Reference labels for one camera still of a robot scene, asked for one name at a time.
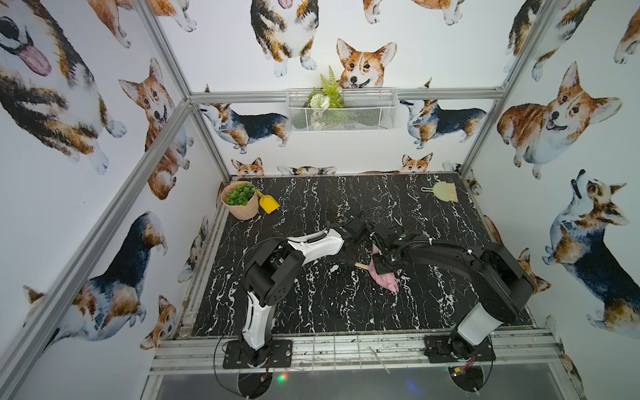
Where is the green fern white flower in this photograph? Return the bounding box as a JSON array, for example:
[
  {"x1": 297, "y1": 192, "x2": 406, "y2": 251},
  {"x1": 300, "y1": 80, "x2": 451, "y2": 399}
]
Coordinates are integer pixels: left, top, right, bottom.
[{"x1": 305, "y1": 67, "x2": 344, "y2": 130}]

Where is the aluminium front rail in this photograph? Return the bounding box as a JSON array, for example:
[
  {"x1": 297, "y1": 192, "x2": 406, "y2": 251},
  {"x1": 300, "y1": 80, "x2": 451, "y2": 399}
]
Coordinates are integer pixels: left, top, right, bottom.
[{"x1": 150, "y1": 329, "x2": 562, "y2": 375}]

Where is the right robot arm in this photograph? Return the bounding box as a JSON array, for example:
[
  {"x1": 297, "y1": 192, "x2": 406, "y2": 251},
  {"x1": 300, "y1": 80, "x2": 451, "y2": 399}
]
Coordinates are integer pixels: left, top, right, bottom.
[{"x1": 364, "y1": 222, "x2": 535, "y2": 359}]

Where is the white wire wall basket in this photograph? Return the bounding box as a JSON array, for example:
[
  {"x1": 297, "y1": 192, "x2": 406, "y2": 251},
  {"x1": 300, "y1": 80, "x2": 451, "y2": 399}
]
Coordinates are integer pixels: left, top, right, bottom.
[{"x1": 286, "y1": 88, "x2": 399, "y2": 133}]

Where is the yellow toy shovel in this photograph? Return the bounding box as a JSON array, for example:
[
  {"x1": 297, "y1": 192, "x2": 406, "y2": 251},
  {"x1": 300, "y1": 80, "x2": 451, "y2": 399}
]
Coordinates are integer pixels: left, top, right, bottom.
[{"x1": 256, "y1": 190, "x2": 280, "y2": 214}]

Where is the pink cloth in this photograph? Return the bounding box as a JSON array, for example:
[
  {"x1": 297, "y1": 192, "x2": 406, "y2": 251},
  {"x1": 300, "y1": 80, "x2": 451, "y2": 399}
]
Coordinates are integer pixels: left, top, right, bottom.
[{"x1": 368, "y1": 245, "x2": 398, "y2": 293}]

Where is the beige hand brush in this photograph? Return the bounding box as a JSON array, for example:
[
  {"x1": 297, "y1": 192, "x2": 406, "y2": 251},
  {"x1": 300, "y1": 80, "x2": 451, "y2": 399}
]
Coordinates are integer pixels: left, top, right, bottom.
[{"x1": 420, "y1": 182, "x2": 458, "y2": 203}]

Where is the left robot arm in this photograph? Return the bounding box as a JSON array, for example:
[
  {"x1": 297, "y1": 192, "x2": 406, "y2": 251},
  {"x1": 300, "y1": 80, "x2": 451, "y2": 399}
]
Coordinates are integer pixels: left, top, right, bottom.
[{"x1": 241, "y1": 217, "x2": 371, "y2": 351}]

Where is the terracotta pot green plant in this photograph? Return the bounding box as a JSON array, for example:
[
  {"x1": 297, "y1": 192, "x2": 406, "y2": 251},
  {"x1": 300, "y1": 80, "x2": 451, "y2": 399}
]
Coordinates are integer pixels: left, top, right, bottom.
[{"x1": 220, "y1": 181, "x2": 259, "y2": 221}]

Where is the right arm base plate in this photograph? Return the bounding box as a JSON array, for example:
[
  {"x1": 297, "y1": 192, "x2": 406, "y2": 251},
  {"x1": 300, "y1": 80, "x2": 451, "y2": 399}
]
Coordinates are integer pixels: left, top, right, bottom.
[{"x1": 423, "y1": 333, "x2": 496, "y2": 363}]

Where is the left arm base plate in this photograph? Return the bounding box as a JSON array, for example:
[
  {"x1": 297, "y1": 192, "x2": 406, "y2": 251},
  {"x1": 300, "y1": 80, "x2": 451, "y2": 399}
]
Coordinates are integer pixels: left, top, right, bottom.
[{"x1": 223, "y1": 339, "x2": 293, "y2": 369}]

